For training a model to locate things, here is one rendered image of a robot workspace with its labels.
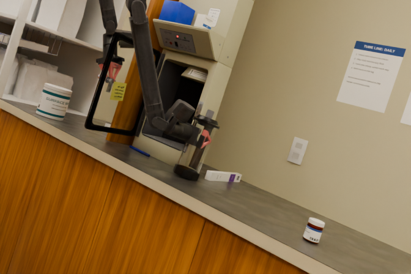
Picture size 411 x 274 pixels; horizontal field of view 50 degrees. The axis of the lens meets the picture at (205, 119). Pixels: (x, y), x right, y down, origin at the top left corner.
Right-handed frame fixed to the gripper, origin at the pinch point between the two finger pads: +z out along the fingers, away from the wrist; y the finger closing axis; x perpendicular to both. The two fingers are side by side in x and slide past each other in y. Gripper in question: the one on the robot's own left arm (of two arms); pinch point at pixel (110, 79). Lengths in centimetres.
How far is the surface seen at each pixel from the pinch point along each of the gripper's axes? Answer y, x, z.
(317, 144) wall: -67, -59, 29
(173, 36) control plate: -23.2, -13.6, -17.7
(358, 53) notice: -88, -59, -8
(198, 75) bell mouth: -29.0, -22.9, -1.6
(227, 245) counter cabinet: -58, 13, 64
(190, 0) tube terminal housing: -27, -22, -36
